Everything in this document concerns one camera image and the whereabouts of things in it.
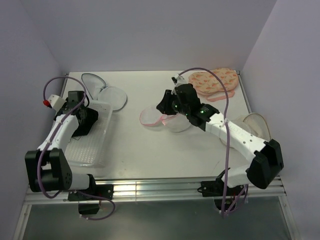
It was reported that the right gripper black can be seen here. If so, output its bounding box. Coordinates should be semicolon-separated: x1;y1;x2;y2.
156;89;190;116

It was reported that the pink trimmed mesh laundry bag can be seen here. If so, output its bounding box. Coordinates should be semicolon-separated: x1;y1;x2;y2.
139;105;191;133

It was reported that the black garment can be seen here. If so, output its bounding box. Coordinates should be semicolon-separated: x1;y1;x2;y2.
72;106;99;138

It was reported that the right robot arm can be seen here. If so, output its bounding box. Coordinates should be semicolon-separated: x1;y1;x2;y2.
156;83;284;195

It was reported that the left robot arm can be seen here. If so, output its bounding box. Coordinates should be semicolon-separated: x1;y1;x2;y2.
24;91;99;200

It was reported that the grey trimmed mesh laundry bag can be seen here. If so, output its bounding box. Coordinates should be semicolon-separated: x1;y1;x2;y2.
81;73;128;111

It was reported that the peach floral bra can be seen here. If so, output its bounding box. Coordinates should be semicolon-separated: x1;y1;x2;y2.
188;68;239;102

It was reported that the beige trimmed mesh laundry bag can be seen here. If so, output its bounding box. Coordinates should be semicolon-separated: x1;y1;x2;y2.
231;113;272;141

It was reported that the white plastic basket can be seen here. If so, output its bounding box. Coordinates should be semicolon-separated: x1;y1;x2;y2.
65;100;113;168

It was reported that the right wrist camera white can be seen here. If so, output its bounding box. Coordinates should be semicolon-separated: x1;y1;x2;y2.
171;74;188;88

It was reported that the aluminium frame rail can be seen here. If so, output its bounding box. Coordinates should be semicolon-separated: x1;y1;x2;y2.
23;176;287;205

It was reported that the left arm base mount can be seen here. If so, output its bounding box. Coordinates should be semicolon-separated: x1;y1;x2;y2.
67;184;116;221

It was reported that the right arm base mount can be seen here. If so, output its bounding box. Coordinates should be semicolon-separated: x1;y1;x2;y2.
197;179;244;211

